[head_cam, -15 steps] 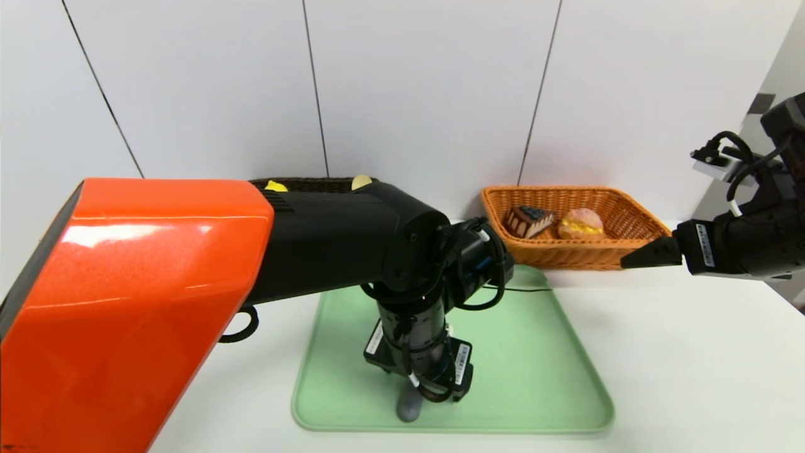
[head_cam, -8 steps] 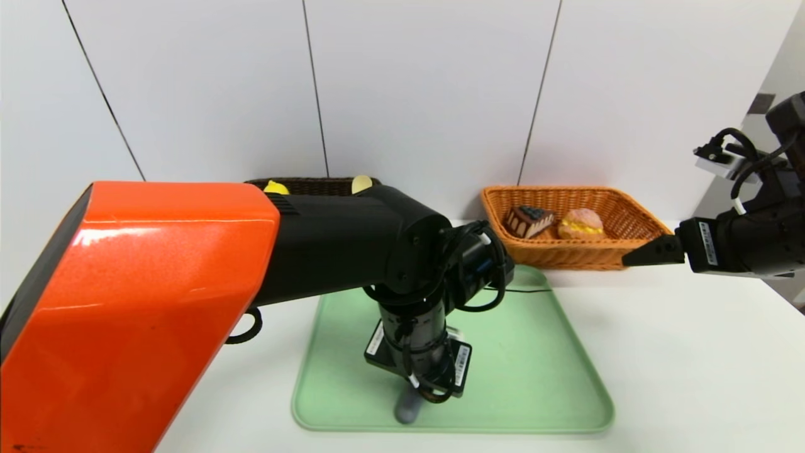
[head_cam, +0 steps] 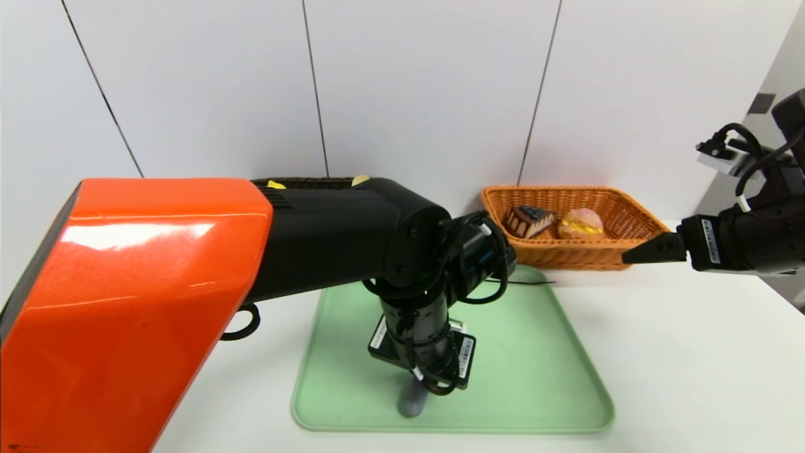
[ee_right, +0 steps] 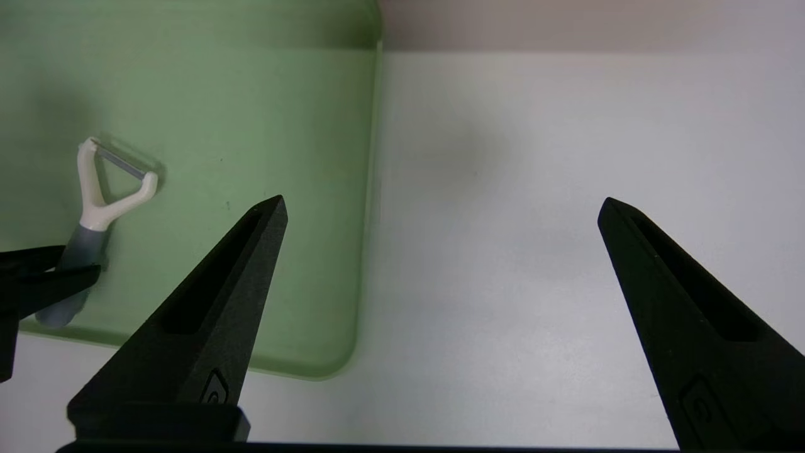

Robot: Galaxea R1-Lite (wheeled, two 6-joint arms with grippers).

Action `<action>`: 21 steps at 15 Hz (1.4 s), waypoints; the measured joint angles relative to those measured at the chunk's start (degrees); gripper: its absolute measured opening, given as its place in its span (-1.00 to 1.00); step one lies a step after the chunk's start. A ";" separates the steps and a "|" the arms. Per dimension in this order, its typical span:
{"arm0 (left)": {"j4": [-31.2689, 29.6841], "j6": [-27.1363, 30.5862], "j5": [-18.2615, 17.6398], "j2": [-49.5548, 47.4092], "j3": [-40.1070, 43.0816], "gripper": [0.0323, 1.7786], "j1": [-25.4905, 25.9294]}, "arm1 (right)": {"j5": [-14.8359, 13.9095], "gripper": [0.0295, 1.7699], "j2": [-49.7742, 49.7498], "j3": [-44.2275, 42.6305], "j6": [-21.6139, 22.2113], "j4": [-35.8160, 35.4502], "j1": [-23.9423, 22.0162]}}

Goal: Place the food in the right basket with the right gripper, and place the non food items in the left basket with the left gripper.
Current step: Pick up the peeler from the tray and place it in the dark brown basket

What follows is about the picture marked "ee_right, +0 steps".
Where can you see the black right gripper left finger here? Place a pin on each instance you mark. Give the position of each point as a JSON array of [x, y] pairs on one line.
[[201, 340]]

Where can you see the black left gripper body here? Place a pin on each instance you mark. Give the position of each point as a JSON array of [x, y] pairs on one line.
[[6, 346]]

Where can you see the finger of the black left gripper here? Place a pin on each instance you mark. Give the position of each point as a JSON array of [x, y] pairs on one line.
[[31, 257], [44, 286]]

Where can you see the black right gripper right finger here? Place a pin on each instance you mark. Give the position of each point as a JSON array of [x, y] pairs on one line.
[[704, 340]]

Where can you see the light green plastic tray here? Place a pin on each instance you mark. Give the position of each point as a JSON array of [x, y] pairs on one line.
[[251, 126]]

